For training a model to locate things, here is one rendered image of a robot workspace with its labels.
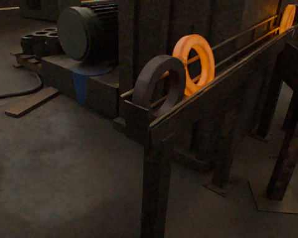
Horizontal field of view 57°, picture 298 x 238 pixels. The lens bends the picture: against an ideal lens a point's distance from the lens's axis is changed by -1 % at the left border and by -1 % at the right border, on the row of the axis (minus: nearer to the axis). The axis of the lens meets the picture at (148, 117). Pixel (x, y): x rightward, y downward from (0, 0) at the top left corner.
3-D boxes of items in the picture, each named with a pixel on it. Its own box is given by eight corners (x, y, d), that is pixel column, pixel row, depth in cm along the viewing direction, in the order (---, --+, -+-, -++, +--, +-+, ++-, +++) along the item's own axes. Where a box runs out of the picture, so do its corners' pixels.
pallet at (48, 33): (56, 88, 234) (49, 36, 212) (12, 66, 279) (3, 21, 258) (149, 60, 314) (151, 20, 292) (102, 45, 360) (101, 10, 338)
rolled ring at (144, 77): (188, 48, 69) (177, 44, 71) (139, 74, 58) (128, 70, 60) (185, 108, 80) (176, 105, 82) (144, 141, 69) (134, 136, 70)
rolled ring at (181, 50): (199, 108, 84) (190, 108, 86) (220, 69, 93) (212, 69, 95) (172, 61, 74) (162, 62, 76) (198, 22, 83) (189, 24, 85)
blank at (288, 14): (282, 13, 133) (288, 14, 131) (290, -1, 141) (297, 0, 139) (276, 41, 144) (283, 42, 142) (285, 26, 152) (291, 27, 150)
